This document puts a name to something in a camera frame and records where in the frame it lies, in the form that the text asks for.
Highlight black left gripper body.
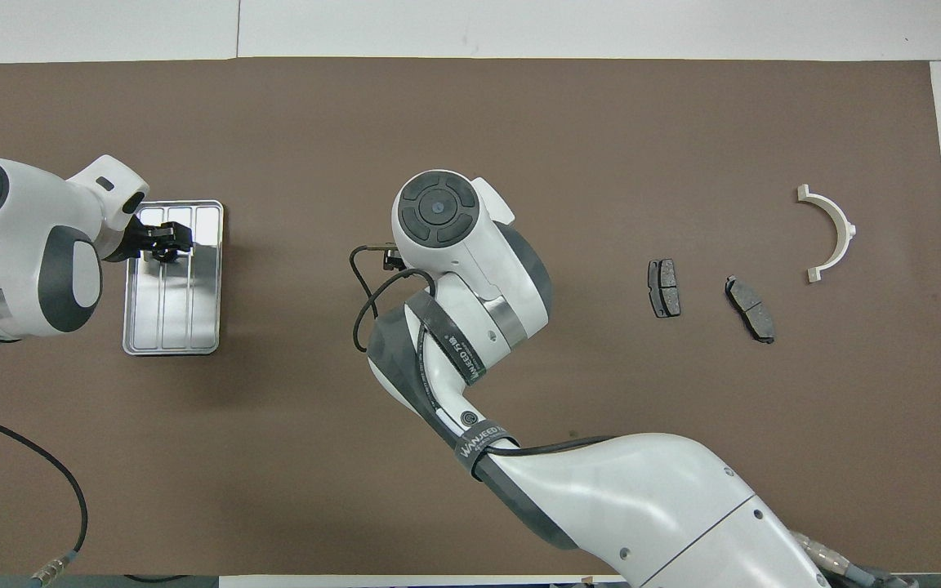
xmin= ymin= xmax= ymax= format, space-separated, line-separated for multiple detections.
xmin=103 ymin=214 xmax=167 ymax=261

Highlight silver metal tray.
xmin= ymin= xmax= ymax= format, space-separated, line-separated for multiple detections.
xmin=122 ymin=199 xmax=225 ymax=357

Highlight brown table mat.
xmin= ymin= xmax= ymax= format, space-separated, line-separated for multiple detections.
xmin=0 ymin=57 xmax=941 ymax=577

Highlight dark grey brake pad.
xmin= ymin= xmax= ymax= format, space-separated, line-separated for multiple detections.
xmin=648 ymin=258 xmax=682 ymax=319
xmin=724 ymin=275 xmax=776 ymax=345

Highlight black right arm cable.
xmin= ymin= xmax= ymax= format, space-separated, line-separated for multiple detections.
xmin=350 ymin=243 xmax=602 ymax=458

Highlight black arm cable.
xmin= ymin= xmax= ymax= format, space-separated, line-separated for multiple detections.
xmin=0 ymin=406 xmax=89 ymax=588
xmin=350 ymin=243 xmax=602 ymax=458

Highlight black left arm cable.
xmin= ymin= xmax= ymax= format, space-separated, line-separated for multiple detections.
xmin=0 ymin=406 xmax=89 ymax=588

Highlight white semicircular bracket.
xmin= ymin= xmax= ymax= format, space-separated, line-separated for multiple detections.
xmin=796 ymin=184 xmax=858 ymax=283

